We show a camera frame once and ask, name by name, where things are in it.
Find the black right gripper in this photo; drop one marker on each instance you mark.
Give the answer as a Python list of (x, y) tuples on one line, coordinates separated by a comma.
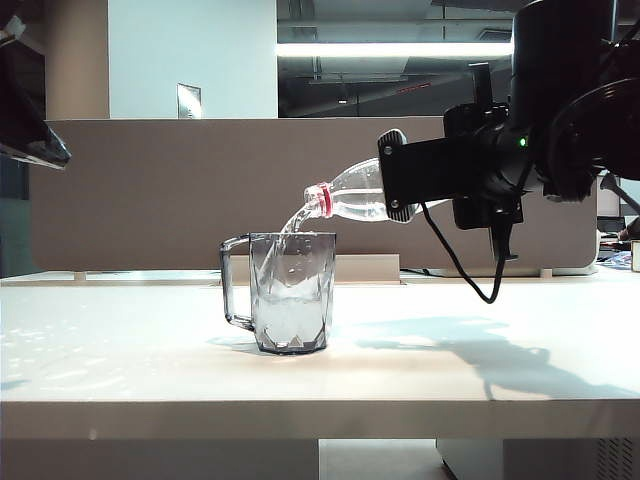
[(430, 170)]

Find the clear red-labelled mineral water bottle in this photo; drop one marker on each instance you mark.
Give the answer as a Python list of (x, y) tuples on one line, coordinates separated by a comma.
[(355, 195)]

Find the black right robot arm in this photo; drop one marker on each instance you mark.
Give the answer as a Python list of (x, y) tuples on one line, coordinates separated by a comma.
[(550, 50)]

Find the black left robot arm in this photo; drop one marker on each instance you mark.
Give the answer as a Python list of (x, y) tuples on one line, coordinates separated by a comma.
[(25, 125)]

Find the transparent grey faceted mug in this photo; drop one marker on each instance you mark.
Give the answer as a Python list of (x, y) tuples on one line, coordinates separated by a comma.
[(295, 320)]

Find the white ceiling light strip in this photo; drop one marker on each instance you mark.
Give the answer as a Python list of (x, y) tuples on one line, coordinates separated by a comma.
[(390, 49)]

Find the small yellow box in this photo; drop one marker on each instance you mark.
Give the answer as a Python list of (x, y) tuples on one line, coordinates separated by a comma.
[(636, 256)]

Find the brown desk partition panel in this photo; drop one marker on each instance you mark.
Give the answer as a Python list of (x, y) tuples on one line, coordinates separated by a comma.
[(200, 190)]

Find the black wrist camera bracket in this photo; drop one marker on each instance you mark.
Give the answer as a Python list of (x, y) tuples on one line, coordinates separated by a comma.
[(481, 85)]

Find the silver wall switch plate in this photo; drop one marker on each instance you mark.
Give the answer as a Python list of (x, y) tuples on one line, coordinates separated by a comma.
[(189, 101)]

